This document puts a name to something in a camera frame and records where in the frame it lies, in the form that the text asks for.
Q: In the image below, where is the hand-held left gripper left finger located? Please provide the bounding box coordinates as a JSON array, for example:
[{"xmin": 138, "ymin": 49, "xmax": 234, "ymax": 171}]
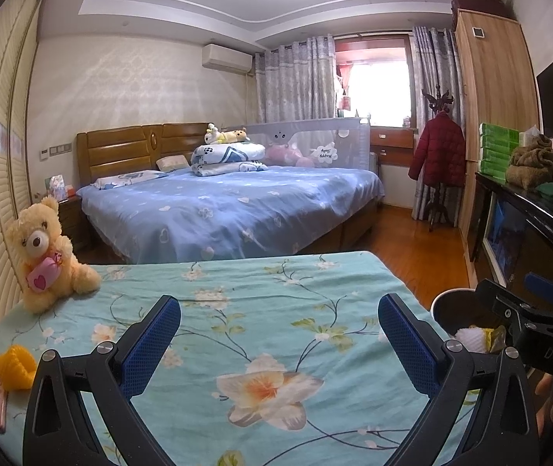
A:
[{"xmin": 23, "ymin": 294, "xmax": 183, "ymax": 466}]

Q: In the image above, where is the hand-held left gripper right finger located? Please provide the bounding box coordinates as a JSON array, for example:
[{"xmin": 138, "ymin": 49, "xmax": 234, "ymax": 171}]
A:
[{"xmin": 377, "ymin": 292, "xmax": 534, "ymax": 466}]

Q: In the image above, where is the white paper tissue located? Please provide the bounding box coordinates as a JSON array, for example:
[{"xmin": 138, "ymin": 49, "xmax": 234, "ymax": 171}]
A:
[{"xmin": 454, "ymin": 327, "xmax": 486, "ymax": 353}]

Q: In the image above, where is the black trash bin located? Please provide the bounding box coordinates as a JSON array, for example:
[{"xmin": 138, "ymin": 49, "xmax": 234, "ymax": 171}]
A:
[{"xmin": 429, "ymin": 287, "xmax": 515, "ymax": 355}]

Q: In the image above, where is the black glass cabinet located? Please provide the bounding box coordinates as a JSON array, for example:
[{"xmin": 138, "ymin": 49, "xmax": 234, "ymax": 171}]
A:
[{"xmin": 468, "ymin": 172, "xmax": 553, "ymax": 302}]

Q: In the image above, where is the red coat on stand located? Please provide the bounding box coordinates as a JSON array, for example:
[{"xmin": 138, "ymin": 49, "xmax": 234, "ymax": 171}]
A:
[{"xmin": 421, "ymin": 85, "xmax": 454, "ymax": 233}]

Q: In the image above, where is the teal floral blanket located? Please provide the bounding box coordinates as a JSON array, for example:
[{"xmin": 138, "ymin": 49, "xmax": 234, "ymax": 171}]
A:
[{"xmin": 0, "ymin": 251, "xmax": 481, "ymax": 466}]

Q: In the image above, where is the brown fluffy blanket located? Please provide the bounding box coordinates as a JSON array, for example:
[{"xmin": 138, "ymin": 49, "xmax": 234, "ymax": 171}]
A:
[{"xmin": 506, "ymin": 133, "xmax": 553, "ymax": 190}]

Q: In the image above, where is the stack of green boxes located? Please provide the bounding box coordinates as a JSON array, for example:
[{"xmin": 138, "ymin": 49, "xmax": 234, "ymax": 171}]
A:
[{"xmin": 478, "ymin": 122, "xmax": 521, "ymax": 176}]

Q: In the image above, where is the cream teddy bear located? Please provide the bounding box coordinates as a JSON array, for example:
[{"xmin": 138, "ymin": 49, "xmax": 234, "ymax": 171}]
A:
[{"xmin": 5, "ymin": 196, "xmax": 103, "ymax": 314}]

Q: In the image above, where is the wooden nightstand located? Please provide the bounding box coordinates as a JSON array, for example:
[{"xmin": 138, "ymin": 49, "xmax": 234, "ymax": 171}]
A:
[{"xmin": 57, "ymin": 196, "xmax": 93, "ymax": 253}]

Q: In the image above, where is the red padded coat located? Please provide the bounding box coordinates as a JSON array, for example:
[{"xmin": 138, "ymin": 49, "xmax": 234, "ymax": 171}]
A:
[{"xmin": 407, "ymin": 111, "xmax": 466, "ymax": 188}]

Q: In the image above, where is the bed with blue sheet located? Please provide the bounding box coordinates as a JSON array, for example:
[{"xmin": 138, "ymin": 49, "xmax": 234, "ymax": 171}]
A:
[{"xmin": 77, "ymin": 165, "xmax": 386, "ymax": 265}]

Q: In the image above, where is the blue and white pillow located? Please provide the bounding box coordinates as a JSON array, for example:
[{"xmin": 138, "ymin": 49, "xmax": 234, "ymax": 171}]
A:
[{"xmin": 93, "ymin": 170, "xmax": 168, "ymax": 190}]

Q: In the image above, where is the cream pillow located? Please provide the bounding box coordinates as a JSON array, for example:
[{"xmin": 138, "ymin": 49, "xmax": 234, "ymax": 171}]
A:
[{"xmin": 156, "ymin": 155, "xmax": 186, "ymax": 173}]

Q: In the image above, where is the wooden desk with drawers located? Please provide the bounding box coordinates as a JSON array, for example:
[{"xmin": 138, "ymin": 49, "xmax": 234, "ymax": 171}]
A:
[{"xmin": 370, "ymin": 126, "xmax": 416, "ymax": 166}]

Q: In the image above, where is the folded white blue quilt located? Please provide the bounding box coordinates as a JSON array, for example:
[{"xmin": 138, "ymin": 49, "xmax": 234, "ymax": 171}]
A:
[{"xmin": 190, "ymin": 143, "xmax": 268, "ymax": 178}]

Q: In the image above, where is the wooden headboard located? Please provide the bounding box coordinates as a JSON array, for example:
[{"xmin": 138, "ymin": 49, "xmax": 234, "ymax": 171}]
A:
[{"xmin": 77, "ymin": 123, "xmax": 212, "ymax": 190}]

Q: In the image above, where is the tall wooden wardrobe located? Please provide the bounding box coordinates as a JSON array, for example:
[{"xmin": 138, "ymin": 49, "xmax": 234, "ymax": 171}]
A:
[{"xmin": 454, "ymin": 7, "xmax": 542, "ymax": 234}]

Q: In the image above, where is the yellow white plush toy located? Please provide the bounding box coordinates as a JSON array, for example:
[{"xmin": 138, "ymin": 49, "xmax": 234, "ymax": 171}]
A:
[{"xmin": 203, "ymin": 123, "xmax": 252, "ymax": 145}]

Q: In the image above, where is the pink plush toy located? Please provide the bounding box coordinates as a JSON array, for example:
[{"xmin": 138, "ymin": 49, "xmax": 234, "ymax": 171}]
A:
[{"xmin": 264, "ymin": 143, "xmax": 316, "ymax": 168}]

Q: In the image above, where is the window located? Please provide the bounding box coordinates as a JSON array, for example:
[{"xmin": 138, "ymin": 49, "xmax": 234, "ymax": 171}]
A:
[{"xmin": 335, "ymin": 36, "xmax": 416, "ymax": 129}]

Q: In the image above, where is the grey patterned curtain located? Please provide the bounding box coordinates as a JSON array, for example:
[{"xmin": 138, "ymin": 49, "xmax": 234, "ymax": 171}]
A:
[
  {"xmin": 254, "ymin": 34, "xmax": 338, "ymax": 124},
  {"xmin": 411, "ymin": 26, "xmax": 466, "ymax": 221}
]

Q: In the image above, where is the dark red suitcase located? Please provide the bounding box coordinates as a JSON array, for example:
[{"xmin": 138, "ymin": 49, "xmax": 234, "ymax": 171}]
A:
[{"xmin": 450, "ymin": 0, "xmax": 517, "ymax": 23}]

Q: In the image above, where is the white air conditioner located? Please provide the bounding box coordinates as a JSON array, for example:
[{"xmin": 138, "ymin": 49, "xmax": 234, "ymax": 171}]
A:
[{"xmin": 202, "ymin": 43, "xmax": 254, "ymax": 73}]

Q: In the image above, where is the wall switch panel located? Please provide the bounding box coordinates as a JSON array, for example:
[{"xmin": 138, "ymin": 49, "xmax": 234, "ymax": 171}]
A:
[{"xmin": 38, "ymin": 143, "xmax": 72, "ymax": 161}]

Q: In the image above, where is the grey mesh bed rail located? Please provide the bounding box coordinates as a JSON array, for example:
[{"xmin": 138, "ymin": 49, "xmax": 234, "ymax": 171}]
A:
[{"xmin": 247, "ymin": 117, "xmax": 372, "ymax": 172}]

